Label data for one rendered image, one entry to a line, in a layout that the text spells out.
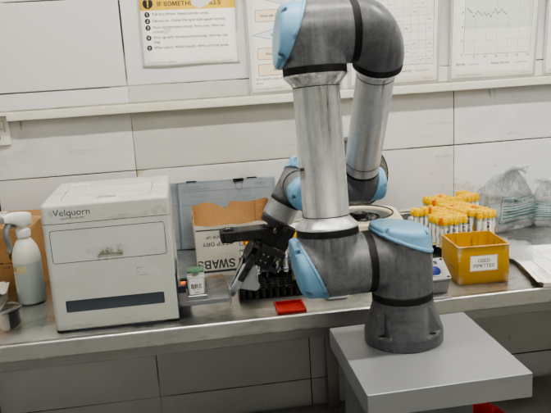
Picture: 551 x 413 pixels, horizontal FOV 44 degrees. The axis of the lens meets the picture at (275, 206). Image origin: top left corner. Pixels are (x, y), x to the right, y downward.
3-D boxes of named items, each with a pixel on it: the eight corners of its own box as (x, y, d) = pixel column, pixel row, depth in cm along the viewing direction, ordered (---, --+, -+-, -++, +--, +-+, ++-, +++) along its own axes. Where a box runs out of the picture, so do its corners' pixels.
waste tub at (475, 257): (457, 286, 168) (457, 247, 166) (440, 270, 181) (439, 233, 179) (509, 282, 169) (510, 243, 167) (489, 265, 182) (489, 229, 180)
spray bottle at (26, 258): (8, 310, 170) (-7, 217, 165) (16, 298, 179) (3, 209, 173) (43, 307, 171) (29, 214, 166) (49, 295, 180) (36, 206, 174)
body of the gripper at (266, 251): (275, 277, 159) (298, 232, 157) (242, 262, 157) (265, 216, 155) (270, 267, 166) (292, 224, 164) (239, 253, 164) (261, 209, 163)
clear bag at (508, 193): (494, 236, 209) (494, 177, 205) (453, 224, 224) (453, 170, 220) (551, 221, 221) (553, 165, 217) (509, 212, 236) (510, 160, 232)
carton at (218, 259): (196, 279, 186) (192, 225, 182) (193, 250, 214) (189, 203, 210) (285, 270, 189) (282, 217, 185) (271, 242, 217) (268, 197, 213)
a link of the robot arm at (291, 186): (341, 174, 143) (329, 166, 154) (289, 179, 142) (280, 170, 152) (343, 211, 145) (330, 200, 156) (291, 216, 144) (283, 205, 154)
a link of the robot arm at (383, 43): (407, -20, 123) (374, 179, 158) (348, -16, 122) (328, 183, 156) (428, 12, 115) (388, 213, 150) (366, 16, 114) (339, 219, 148)
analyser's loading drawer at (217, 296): (144, 315, 157) (142, 293, 156) (145, 304, 163) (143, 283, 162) (232, 305, 159) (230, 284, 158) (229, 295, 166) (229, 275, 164)
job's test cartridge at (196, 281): (188, 300, 159) (186, 274, 157) (188, 293, 163) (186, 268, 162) (206, 298, 159) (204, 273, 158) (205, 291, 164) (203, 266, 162)
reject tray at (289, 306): (278, 315, 157) (277, 311, 157) (274, 304, 164) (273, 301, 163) (307, 311, 158) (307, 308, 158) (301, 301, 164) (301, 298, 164)
